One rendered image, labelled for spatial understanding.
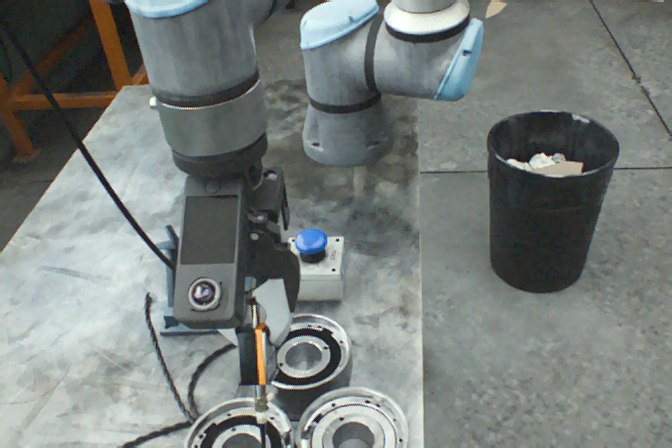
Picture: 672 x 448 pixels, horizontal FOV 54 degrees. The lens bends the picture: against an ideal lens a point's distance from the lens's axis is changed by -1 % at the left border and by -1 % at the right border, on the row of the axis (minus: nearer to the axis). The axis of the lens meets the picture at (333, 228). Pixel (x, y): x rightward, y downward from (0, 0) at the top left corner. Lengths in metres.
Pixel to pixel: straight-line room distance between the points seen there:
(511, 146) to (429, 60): 1.07
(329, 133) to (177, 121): 0.60
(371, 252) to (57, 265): 0.44
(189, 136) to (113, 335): 0.44
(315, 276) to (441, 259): 1.32
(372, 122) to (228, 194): 0.59
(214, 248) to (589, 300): 1.62
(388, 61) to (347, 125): 0.13
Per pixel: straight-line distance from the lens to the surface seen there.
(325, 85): 1.01
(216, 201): 0.49
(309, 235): 0.80
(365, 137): 1.04
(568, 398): 1.77
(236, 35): 0.44
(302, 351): 0.75
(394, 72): 0.96
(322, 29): 0.98
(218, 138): 0.46
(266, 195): 0.54
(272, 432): 0.68
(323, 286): 0.81
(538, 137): 2.02
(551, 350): 1.86
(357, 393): 0.68
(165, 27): 0.43
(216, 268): 0.47
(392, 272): 0.85
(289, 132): 1.17
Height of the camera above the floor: 1.37
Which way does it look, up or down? 38 degrees down
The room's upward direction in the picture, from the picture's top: 6 degrees counter-clockwise
